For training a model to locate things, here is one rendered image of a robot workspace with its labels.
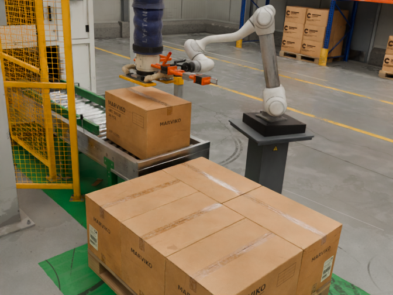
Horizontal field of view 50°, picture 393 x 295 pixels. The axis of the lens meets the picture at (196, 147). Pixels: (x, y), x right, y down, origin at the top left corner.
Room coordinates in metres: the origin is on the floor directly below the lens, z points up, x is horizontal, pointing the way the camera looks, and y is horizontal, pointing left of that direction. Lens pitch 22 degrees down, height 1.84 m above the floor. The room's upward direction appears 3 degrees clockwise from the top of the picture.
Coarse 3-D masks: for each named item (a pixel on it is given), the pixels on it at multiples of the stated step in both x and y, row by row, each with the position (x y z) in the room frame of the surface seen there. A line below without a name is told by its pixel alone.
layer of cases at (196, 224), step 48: (96, 192) 2.32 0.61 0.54; (144, 192) 2.36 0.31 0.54; (192, 192) 2.39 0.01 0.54; (240, 192) 2.43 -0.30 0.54; (96, 240) 2.20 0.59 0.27; (144, 240) 1.84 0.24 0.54; (192, 240) 1.87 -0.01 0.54; (240, 240) 1.89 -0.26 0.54; (288, 240) 1.92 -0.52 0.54; (336, 240) 2.09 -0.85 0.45; (144, 288) 1.84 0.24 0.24; (192, 288) 1.57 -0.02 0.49; (240, 288) 1.52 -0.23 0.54; (288, 288) 1.78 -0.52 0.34
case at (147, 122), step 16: (112, 96) 3.15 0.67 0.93; (128, 96) 3.12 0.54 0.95; (144, 96) 3.15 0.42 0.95; (160, 96) 3.17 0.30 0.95; (112, 112) 3.15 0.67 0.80; (128, 112) 2.98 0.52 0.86; (144, 112) 2.81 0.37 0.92; (160, 112) 2.86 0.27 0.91; (176, 112) 2.96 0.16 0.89; (112, 128) 3.16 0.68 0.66; (128, 128) 2.98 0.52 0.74; (144, 128) 2.81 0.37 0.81; (160, 128) 2.87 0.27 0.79; (176, 128) 2.96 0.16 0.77; (128, 144) 2.98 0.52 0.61; (144, 144) 2.81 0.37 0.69; (160, 144) 2.87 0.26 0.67; (176, 144) 2.96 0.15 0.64
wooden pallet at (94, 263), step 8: (88, 256) 2.28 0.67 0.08; (96, 256) 2.21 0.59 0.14; (88, 264) 2.29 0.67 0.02; (96, 264) 2.21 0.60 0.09; (104, 264) 2.14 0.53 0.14; (96, 272) 2.21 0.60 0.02; (104, 272) 2.21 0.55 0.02; (112, 272) 2.07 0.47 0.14; (104, 280) 2.14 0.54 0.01; (112, 280) 2.14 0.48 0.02; (120, 280) 2.00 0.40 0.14; (112, 288) 2.07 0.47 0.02; (120, 288) 2.07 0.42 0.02; (128, 288) 1.95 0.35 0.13; (320, 288) 2.03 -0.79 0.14; (328, 288) 2.10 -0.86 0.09
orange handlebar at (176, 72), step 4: (160, 56) 3.45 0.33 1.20; (164, 56) 3.42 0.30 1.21; (160, 60) 3.29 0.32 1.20; (168, 60) 3.35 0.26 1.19; (152, 64) 3.08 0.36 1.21; (160, 64) 3.08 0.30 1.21; (160, 68) 3.00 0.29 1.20; (172, 72) 2.91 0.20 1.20; (176, 72) 2.88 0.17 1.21; (180, 72) 2.87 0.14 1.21; (184, 72) 2.88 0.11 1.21; (192, 76) 2.77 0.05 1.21; (204, 80) 2.68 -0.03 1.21; (208, 80) 2.69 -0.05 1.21
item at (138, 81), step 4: (120, 76) 3.17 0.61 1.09; (124, 76) 3.15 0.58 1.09; (128, 76) 3.14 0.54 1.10; (128, 80) 3.09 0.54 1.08; (132, 80) 3.06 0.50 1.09; (136, 80) 3.04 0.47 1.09; (140, 80) 3.04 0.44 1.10; (140, 84) 2.98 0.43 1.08; (144, 84) 2.95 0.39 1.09; (148, 84) 2.96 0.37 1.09; (152, 84) 2.98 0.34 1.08
